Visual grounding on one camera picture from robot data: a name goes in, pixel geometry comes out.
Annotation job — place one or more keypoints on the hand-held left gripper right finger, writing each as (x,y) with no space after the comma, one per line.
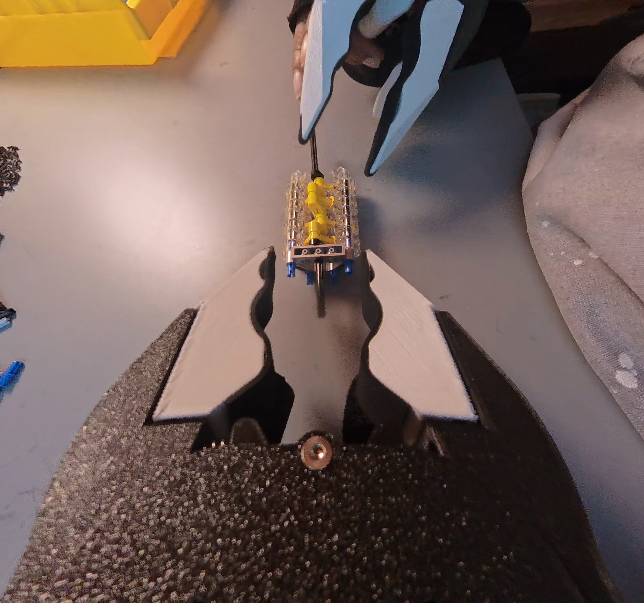
(417,366)

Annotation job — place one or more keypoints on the pile of mixed toy parts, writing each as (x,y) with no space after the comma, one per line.
(10,374)

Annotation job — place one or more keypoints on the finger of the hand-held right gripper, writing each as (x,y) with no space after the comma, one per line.
(327,35)
(427,60)

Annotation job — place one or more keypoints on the pile of small black pins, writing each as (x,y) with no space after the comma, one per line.
(9,170)

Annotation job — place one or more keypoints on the person in grey hoodie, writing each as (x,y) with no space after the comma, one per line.
(593,211)

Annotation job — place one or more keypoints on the clear toy brick engine model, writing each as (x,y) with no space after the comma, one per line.
(322,211)

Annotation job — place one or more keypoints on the yellow corrugated box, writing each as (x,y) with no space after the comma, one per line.
(75,35)

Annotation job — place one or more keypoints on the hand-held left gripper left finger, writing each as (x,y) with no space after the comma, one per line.
(216,361)

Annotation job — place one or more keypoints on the grey desk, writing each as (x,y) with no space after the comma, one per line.
(126,185)

